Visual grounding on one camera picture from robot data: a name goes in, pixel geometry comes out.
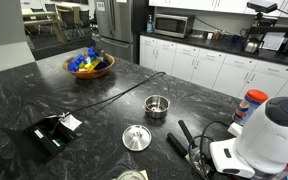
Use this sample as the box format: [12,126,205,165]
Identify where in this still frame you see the round silver lid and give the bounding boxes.
[121,124,153,152]

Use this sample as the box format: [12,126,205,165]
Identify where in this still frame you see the creamer jar orange lid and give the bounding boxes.
[232,88,270,127]

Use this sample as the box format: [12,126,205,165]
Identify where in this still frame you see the small steel pot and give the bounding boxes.
[142,94,171,120]

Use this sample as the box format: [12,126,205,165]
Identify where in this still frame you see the dark navy toy block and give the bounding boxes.
[93,59,111,71]

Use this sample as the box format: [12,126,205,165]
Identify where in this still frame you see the grey toy block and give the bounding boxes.
[97,48,107,63]

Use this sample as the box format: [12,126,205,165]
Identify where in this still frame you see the wooden bowl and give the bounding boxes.
[62,53,116,80]

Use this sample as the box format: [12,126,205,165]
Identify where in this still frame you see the yellow toy block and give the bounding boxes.
[78,57,102,72]

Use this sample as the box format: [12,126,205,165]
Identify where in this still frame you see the blue toy block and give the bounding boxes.
[67,53,86,73]
[86,46,99,60]

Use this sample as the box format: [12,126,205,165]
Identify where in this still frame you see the blue soap bottle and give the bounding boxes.
[146,14,155,34]

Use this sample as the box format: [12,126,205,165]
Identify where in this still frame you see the silver microwave oven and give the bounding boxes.
[153,13,196,39]

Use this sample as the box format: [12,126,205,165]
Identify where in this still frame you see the stainless steel fridge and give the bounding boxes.
[94,0,136,63]

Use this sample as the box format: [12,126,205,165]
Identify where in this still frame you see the white paper tag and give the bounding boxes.
[59,114,83,132]

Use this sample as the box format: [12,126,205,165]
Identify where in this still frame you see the round glass jar top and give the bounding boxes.
[115,169,149,180]

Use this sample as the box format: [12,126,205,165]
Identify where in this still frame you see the black kitchen countertop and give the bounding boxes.
[139,30,288,69]

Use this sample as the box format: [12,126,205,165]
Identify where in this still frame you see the small dark bottles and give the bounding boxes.
[213,29,227,42]

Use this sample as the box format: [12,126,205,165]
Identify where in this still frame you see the black office chair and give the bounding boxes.
[78,9,92,34]
[58,9,76,38]

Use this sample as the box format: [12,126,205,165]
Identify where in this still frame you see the white paper notice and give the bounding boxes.
[96,1,106,12]

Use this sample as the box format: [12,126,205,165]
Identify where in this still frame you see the small white box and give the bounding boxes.
[227,121,244,138]

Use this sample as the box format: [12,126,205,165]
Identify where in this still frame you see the black table outlet box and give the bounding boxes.
[2,114,82,164]

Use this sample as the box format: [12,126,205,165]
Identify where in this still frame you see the steel kettle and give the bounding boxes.
[241,35,264,55]

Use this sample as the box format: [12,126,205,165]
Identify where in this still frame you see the long wooden table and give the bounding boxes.
[21,11,66,43]

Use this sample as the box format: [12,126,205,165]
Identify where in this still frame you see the white paper sheet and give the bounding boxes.
[261,31,287,52]

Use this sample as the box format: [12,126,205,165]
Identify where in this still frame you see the black power cable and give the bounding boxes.
[63,70,167,116]

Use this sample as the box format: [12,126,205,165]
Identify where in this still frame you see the black handled tongs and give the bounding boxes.
[166,119,212,177]

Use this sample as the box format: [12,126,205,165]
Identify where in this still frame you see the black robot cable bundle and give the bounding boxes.
[187,120,233,178]

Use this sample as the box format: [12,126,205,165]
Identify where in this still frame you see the white wall cabinets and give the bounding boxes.
[148,0,288,19]

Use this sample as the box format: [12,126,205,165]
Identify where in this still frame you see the black camera stand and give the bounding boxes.
[248,12,288,36]

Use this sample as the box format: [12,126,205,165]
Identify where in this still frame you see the black stereo camera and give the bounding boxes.
[246,0,279,14]

